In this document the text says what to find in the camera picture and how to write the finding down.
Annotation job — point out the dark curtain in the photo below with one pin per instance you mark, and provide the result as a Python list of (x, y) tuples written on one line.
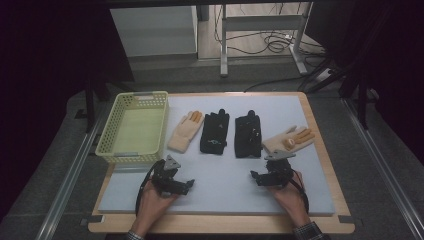
[(393, 66), (43, 66)]

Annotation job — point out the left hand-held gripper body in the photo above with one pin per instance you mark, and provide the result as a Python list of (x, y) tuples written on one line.
[(165, 176)]

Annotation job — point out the white cabinet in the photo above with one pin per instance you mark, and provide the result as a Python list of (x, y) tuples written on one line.
[(153, 30)]

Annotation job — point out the aluminium rail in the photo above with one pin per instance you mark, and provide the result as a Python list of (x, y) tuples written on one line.
[(383, 166), (66, 180)]

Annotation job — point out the person's left hand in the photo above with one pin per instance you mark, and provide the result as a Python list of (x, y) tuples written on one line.
[(151, 206)]

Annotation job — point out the white foam mat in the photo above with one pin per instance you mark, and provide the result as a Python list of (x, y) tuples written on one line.
[(216, 190)]

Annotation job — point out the black glove with white specks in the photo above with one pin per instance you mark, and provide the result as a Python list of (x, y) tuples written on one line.
[(246, 136)]

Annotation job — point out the black metal stand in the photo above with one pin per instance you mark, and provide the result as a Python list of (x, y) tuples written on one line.
[(362, 106), (89, 106)]

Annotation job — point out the cream knit glove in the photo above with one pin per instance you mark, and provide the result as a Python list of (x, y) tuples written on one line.
[(278, 142), (185, 131)]

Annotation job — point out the white metal desk frame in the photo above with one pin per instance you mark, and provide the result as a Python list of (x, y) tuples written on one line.
[(260, 23)]

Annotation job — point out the black glove with teal mark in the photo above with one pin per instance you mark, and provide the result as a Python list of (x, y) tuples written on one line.
[(213, 130)]

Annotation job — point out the pale green plastic basket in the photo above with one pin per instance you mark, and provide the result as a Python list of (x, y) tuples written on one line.
[(140, 133)]

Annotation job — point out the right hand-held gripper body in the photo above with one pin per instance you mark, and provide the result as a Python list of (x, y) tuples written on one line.
[(280, 173)]

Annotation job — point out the person's right hand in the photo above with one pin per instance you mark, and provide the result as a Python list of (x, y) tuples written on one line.
[(293, 203)]

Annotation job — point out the black tripod legs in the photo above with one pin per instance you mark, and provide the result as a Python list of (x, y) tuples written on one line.
[(320, 80)]

